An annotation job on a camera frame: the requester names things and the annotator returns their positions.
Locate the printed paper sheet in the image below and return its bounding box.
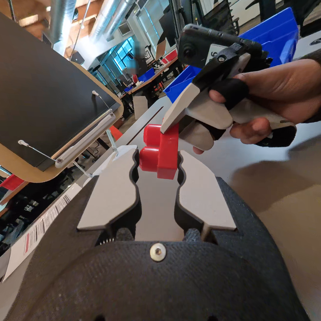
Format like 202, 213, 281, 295
0, 184, 83, 283

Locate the black board on white stand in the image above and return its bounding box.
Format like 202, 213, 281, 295
0, 11, 138, 187

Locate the red toy building block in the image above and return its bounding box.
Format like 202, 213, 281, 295
139, 123, 180, 180

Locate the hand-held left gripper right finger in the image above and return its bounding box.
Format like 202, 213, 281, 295
174, 150, 238, 242

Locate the person's right hand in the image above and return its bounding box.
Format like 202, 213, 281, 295
193, 59, 321, 154

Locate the blue plastic bin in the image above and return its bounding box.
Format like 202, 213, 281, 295
164, 7, 300, 104
137, 67, 156, 82

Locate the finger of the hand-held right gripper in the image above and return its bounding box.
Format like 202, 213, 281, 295
160, 83, 201, 134

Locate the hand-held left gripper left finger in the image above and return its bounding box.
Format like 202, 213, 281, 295
76, 148, 143, 238

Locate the silver ventilation duct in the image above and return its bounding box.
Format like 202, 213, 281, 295
90, 0, 137, 42
50, 0, 76, 48

